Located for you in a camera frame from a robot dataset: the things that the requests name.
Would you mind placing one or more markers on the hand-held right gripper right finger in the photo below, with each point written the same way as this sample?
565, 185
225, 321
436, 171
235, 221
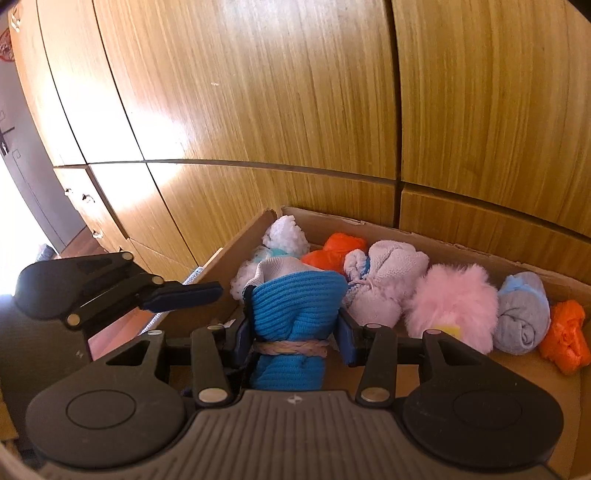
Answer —
347, 341

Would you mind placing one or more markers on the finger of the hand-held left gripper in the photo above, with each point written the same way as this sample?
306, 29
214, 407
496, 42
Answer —
184, 297

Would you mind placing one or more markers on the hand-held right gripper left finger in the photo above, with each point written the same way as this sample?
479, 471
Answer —
243, 344

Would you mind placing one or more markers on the blue knit sock roll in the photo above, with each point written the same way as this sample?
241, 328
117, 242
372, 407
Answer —
295, 304

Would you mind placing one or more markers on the cardboard box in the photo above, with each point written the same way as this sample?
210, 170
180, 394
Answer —
531, 383

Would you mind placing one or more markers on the blue towel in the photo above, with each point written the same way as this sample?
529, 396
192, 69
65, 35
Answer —
194, 274

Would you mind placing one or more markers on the white teal sock roll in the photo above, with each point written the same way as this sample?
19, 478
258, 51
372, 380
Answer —
242, 281

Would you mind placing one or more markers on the lilac knit sock roll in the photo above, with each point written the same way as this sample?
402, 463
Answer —
388, 277

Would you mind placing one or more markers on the orange sock roll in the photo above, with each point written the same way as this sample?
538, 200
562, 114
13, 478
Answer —
337, 249
563, 337

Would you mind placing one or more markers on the dark grey door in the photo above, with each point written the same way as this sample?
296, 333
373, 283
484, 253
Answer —
27, 184

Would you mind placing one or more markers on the pink fluffy sock roll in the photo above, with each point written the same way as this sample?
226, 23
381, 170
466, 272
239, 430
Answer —
452, 300

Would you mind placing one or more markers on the white fluffy sock roll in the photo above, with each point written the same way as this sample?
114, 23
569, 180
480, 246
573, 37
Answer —
284, 235

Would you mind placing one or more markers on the grey blue band sock roll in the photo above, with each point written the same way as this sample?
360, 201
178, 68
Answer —
521, 318

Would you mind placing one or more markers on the wooden wardrobe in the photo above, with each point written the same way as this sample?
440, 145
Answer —
277, 92

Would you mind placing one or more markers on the red round sticker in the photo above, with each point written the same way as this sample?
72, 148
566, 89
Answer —
5, 46

